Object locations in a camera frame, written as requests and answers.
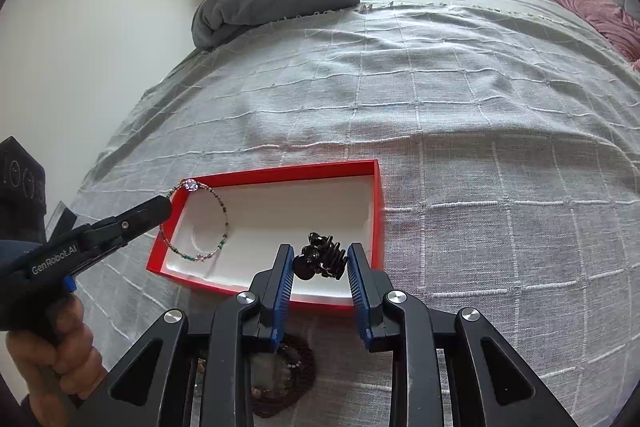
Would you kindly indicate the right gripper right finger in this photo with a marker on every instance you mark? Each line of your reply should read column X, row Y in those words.
column 444, row 363

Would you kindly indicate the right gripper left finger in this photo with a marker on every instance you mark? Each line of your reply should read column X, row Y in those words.
column 153, row 383

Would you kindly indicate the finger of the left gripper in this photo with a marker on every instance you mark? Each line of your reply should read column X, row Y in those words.
column 117, row 231

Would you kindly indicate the black hair claw clip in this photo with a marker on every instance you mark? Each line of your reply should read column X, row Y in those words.
column 321, row 256

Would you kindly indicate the person's left hand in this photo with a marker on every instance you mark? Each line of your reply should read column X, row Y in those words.
column 72, row 367

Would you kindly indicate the glass edged nightstand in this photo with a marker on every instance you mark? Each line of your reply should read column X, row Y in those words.
column 61, row 221

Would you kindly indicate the red Ace box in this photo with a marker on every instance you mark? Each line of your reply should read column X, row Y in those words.
column 225, row 228

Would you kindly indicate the grey plaid bedspread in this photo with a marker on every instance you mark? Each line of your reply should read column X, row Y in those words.
column 507, row 134

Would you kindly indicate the pink pillow far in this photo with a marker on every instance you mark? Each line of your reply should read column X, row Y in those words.
column 612, row 22

